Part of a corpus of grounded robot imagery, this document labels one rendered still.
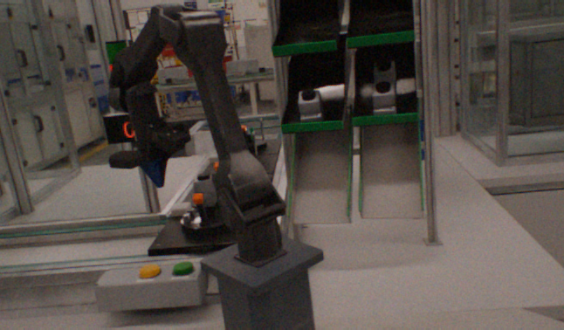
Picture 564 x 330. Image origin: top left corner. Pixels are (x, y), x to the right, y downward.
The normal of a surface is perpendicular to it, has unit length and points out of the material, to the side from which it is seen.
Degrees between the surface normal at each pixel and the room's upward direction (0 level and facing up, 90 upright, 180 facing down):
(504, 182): 90
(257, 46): 90
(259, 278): 0
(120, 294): 90
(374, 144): 45
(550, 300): 0
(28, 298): 90
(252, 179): 64
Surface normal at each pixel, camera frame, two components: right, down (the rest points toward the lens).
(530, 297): -0.11, -0.96
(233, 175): 0.52, -0.29
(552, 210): -0.07, 0.28
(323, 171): -0.25, -0.48
